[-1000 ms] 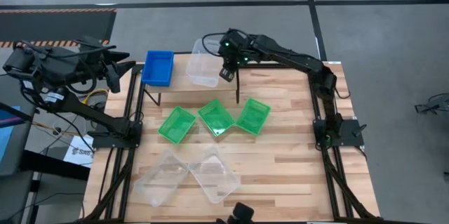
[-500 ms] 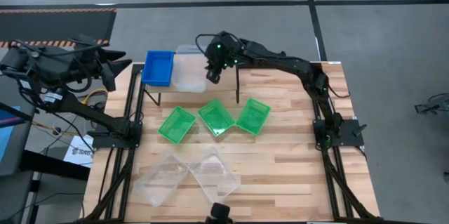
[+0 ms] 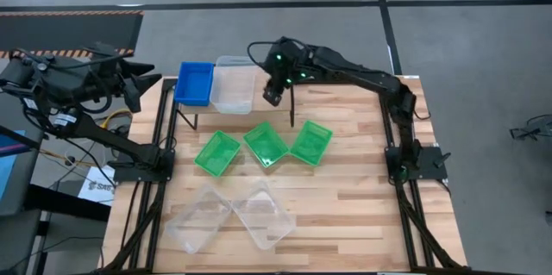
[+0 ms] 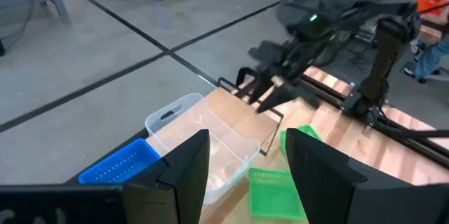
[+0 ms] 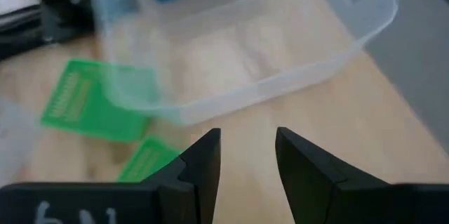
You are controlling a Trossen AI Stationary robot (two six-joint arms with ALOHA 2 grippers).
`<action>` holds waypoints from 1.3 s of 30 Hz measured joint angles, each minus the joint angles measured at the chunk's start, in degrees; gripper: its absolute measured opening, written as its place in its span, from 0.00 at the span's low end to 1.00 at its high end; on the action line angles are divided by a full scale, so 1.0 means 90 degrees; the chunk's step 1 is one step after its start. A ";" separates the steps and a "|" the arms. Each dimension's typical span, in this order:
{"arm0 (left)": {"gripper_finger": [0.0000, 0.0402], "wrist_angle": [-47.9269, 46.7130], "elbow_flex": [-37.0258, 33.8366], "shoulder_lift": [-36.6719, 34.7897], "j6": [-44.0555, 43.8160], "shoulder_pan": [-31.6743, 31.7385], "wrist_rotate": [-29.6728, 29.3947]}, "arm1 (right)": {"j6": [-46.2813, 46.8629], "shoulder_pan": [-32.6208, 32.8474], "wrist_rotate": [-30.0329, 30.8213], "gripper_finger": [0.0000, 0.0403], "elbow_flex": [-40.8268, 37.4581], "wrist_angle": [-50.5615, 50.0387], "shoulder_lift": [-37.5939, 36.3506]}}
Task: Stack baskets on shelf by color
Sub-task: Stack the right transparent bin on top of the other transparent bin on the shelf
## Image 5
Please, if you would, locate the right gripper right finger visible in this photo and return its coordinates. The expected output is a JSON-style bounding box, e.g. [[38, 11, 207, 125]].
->
[[275, 126, 449, 224]]

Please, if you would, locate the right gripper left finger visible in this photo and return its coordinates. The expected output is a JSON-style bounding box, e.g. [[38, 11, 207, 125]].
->
[[0, 127, 222, 224]]

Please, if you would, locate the green plastic slotted basket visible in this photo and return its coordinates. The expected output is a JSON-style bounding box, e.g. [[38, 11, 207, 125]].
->
[[116, 135, 184, 183], [39, 58, 159, 143]]

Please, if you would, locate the clear plastic storage bin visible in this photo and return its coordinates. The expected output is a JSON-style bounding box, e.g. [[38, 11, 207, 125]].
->
[[90, 0, 399, 127]]

